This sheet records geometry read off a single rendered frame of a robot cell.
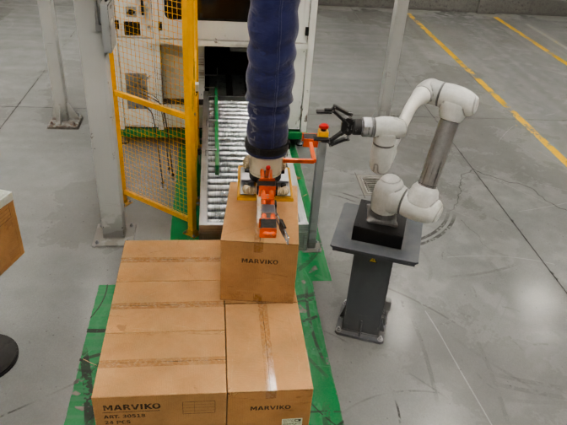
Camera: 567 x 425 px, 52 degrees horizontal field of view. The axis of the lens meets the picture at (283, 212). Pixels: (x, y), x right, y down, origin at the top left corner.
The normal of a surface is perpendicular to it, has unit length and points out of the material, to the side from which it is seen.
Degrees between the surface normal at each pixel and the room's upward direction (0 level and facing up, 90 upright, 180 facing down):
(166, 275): 0
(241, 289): 90
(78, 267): 0
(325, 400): 0
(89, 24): 90
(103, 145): 90
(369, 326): 90
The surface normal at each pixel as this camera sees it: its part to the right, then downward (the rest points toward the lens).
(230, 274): 0.00, 0.54
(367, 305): -0.26, 0.51
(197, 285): 0.07, -0.84
